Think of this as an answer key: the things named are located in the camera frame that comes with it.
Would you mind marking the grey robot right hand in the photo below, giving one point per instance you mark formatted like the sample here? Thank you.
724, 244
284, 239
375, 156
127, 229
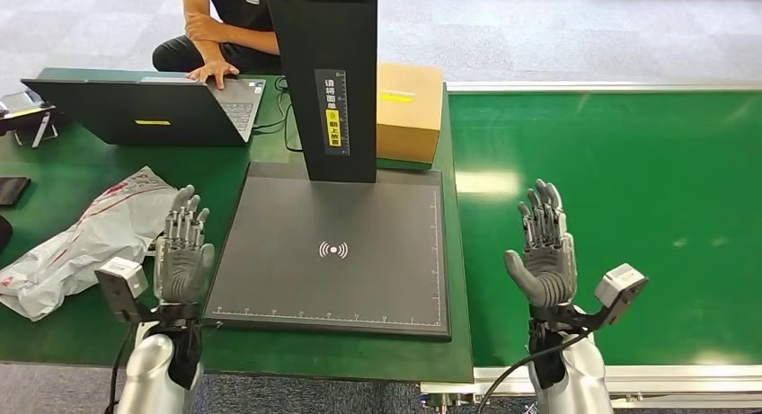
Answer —
550, 274

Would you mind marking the handheld controller on stand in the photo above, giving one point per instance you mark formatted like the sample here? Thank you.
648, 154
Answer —
27, 117

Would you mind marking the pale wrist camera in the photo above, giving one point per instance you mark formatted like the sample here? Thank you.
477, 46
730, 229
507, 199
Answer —
619, 286
122, 277

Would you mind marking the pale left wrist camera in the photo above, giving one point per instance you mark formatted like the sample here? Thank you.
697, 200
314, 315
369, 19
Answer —
122, 277

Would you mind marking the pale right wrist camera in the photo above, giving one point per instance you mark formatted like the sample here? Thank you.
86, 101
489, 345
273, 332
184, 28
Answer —
619, 286

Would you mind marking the black weighing scanner device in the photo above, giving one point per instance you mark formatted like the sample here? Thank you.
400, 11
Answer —
369, 239

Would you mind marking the black yellow label sticker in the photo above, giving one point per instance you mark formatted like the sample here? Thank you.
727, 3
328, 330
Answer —
332, 112

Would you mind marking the white plastic mailer package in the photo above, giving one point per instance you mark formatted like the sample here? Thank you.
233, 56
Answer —
95, 233

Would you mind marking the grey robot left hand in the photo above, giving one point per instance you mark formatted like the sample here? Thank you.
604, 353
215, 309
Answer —
181, 268

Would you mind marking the black rounded object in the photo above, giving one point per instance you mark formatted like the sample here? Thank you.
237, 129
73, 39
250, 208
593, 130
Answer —
3, 233

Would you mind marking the black smartphone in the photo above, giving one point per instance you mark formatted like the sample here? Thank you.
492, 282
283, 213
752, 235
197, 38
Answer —
12, 190

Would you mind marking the green conveyor belt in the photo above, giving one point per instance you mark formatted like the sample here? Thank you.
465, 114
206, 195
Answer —
655, 179

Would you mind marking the dark open laptop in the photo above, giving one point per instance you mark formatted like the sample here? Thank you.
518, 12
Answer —
137, 114

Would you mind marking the person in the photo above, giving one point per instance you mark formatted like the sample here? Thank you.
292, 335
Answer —
232, 7

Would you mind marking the brown cardboard box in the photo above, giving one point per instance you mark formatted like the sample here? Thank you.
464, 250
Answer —
408, 111

